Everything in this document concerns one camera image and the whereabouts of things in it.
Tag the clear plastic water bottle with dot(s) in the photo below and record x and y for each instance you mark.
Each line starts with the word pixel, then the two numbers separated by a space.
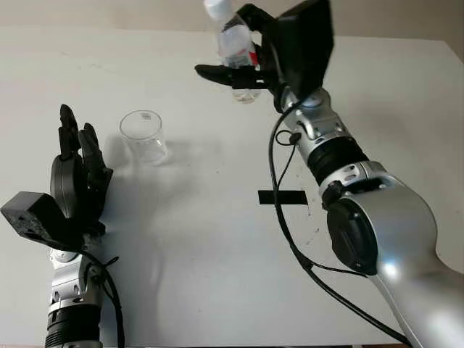
pixel 232 40

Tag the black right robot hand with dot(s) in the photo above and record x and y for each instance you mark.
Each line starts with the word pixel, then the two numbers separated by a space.
pixel 224 74

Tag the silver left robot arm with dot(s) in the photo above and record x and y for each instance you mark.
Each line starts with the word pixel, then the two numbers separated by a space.
pixel 72 290

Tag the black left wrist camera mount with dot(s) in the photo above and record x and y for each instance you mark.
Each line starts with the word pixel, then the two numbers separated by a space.
pixel 32 217

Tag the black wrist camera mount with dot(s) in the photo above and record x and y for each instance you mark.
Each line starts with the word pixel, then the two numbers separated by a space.
pixel 32 217
pixel 308 47

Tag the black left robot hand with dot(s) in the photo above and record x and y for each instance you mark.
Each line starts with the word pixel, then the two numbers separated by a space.
pixel 69 185

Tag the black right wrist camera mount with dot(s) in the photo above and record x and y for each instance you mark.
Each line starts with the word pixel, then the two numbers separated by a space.
pixel 308 47

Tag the black tape strip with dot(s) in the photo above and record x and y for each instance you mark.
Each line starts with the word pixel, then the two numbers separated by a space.
pixel 293 198

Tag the clear plastic cup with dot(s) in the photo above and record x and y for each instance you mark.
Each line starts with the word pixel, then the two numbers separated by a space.
pixel 145 143

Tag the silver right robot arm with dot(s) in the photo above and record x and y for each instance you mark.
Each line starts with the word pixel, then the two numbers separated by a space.
pixel 391 224

